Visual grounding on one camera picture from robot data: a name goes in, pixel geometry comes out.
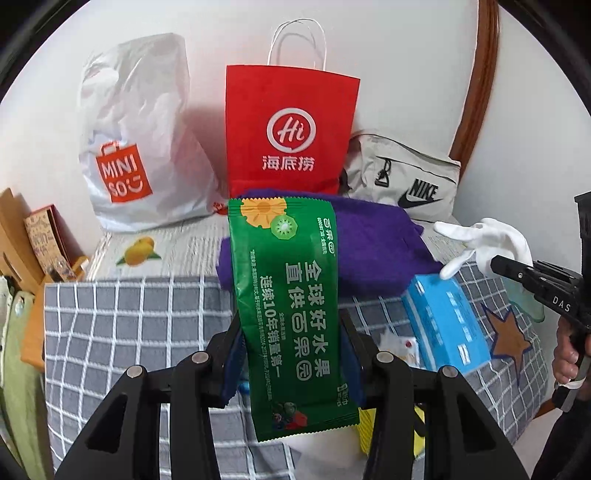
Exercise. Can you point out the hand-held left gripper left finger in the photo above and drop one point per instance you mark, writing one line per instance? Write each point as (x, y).
(233, 369)

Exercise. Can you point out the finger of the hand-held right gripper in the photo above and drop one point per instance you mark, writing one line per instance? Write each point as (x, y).
(512, 270)

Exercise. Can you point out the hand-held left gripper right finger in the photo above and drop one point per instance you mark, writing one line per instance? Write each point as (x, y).
(352, 367)

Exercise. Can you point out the white glove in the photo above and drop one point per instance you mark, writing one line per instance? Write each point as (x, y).
(498, 240)

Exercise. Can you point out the blue tissue box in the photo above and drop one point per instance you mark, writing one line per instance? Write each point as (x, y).
(443, 318)

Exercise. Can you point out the green snack packet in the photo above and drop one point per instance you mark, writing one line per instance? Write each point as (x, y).
(291, 300)

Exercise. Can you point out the person's right forearm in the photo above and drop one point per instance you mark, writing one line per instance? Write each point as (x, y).
(563, 447)

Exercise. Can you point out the person's right hand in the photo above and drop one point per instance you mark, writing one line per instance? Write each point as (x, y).
(565, 355)

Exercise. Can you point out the pale green packet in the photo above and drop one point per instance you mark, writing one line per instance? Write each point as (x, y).
(528, 302)

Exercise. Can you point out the fruit print sachet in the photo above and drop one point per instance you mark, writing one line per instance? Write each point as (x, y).
(406, 348)

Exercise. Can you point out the yellow packet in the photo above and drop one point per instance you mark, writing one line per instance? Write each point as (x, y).
(364, 429)

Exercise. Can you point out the grey checked blanket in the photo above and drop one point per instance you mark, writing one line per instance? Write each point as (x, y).
(138, 323)

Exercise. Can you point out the fruit print bedsheet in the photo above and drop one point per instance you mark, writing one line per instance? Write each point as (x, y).
(184, 249)

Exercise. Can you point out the purple towel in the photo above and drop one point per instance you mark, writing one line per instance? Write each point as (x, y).
(378, 240)

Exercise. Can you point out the grey waist bag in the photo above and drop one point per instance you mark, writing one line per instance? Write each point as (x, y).
(415, 175)

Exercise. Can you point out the wooden bed headboard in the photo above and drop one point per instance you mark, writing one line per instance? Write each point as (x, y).
(480, 83)

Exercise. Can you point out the orange box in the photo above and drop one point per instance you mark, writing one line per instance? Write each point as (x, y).
(33, 332)

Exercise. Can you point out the light green cloth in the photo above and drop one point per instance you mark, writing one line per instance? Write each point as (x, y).
(18, 392)

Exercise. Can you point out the patterned brown box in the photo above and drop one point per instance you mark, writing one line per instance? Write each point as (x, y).
(46, 240)

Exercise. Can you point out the brown cardboard box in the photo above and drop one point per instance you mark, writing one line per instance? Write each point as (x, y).
(14, 240)

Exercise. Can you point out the white plastic shopping bag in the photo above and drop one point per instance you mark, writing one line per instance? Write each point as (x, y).
(138, 115)

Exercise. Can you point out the red paper bag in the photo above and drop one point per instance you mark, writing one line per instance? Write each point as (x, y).
(286, 101)

